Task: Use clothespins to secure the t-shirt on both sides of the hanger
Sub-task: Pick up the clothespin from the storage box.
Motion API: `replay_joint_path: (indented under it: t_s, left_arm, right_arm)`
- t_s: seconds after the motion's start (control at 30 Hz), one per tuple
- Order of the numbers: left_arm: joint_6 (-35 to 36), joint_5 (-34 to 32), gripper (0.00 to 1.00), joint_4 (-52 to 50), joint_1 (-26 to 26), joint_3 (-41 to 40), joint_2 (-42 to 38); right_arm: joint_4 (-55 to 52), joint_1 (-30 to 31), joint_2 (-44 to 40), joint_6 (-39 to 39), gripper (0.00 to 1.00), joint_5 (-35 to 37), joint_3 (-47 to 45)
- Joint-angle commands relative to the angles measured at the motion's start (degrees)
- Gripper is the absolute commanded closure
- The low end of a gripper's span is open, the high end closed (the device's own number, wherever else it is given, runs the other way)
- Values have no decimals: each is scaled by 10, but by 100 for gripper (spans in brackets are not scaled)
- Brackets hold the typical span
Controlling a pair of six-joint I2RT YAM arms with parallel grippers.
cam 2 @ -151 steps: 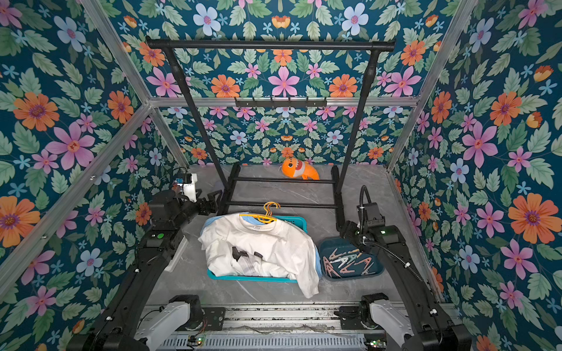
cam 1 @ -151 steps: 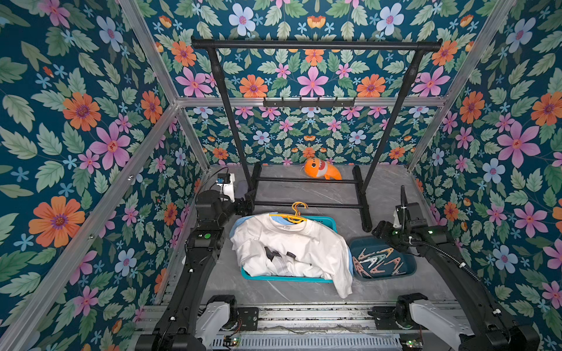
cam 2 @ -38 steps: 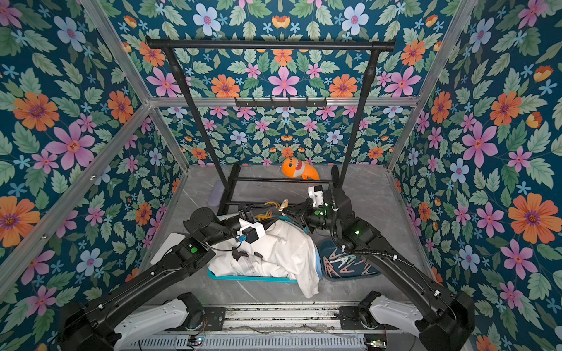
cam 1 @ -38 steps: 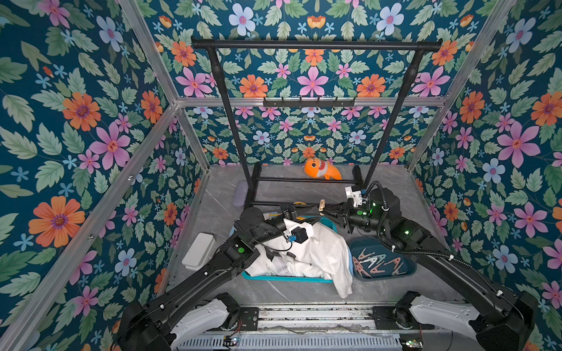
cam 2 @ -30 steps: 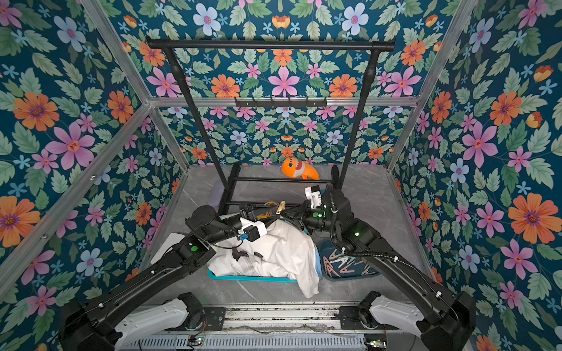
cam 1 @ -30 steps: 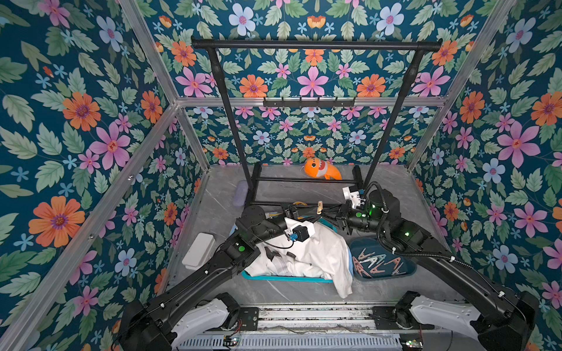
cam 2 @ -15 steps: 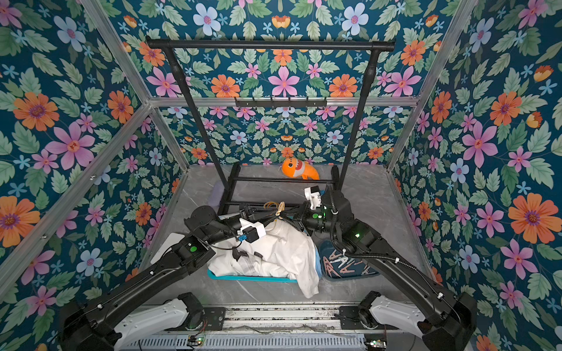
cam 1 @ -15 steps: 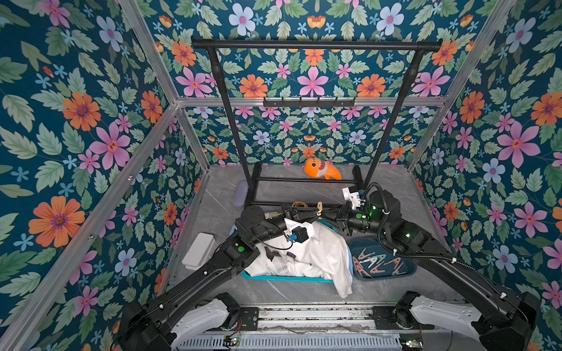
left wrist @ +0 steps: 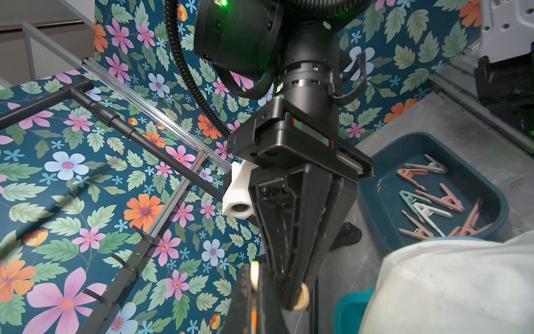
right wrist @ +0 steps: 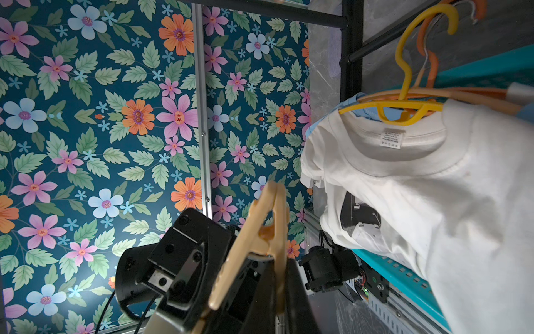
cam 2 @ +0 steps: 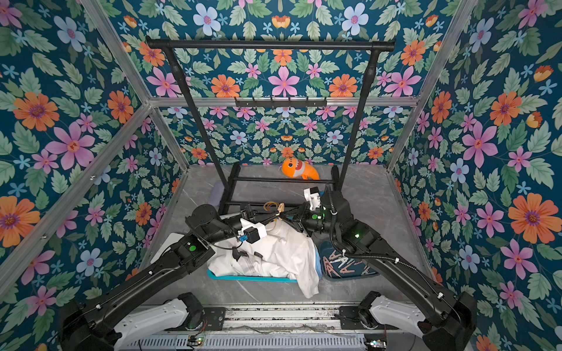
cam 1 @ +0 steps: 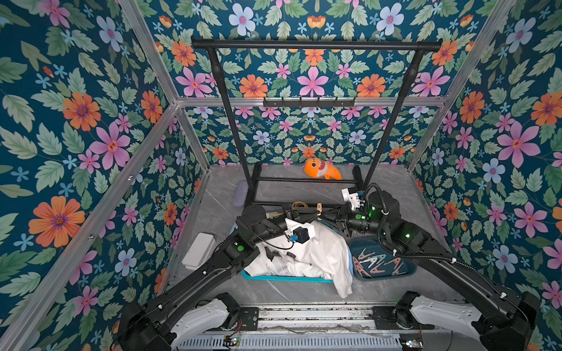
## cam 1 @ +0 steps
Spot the beige wooden clothespin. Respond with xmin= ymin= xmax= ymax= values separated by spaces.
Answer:
xmin=316 ymin=203 xmax=323 ymax=218

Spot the white t-shirt black print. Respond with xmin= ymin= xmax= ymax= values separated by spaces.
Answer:
xmin=243 ymin=218 xmax=355 ymax=299

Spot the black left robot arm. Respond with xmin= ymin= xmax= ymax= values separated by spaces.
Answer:
xmin=116 ymin=205 xmax=321 ymax=350

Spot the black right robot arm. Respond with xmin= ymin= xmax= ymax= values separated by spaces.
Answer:
xmin=335 ymin=183 xmax=540 ymax=350

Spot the dark teal clothespin tray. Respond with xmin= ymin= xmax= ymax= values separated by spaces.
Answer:
xmin=348 ymin=236 xmax=417 ymax=282

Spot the orange fish plush toy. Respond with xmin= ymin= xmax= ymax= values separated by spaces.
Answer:
xmin=304 ymin=157 xmax=342 ymax=181

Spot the teal laundry basket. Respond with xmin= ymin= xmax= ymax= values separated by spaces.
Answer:
xmin=240 ymin=218 xmax=339 ymax=284

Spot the black clothes rack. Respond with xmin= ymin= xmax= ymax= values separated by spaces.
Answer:
xmin=184 ymin=39 xmax=442 ymax=200

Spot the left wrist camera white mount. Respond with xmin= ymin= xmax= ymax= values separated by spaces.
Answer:
xmin=285 ymin=219 xmax=317 ymax=244

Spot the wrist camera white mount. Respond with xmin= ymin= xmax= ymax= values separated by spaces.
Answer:
xmin=285 ymin=219 xmax=317 ymax=244
xmin=341 ymin=187 xmax=365 ymax=211

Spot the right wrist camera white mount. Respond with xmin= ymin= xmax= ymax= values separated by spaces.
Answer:
xmin=341 ymin=187 xmax=365 ymax=211

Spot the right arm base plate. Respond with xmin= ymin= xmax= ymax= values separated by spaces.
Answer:
xmin=369 ymin=307 xmax=420 ymax=330

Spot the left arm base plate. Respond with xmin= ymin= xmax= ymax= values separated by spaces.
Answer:
xmin=220 ymin=307 xmax=260 ymax=331

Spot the black wall hook rail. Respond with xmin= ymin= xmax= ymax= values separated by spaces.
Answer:
xmin=262 ymin=97 xmax=356 ymax=108

